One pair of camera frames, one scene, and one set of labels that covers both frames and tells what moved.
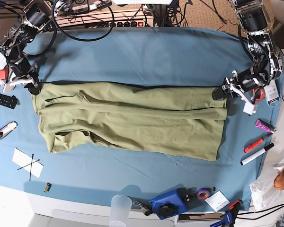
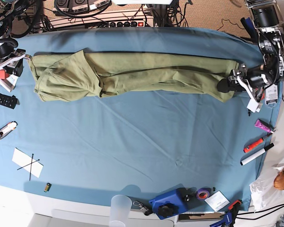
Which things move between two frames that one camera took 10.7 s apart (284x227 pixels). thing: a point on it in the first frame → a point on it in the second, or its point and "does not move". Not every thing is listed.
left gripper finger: (222, 93) → (224, 86)
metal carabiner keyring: (147, 212) does not move
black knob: (165, 210) does not move
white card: (217, 201) does not move
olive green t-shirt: (186, 121) → (71, 74)
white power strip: (118, 19) does not move
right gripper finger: (34, 89) → (17, 70)
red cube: (3, 74) does not move
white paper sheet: (22, 160) does not move
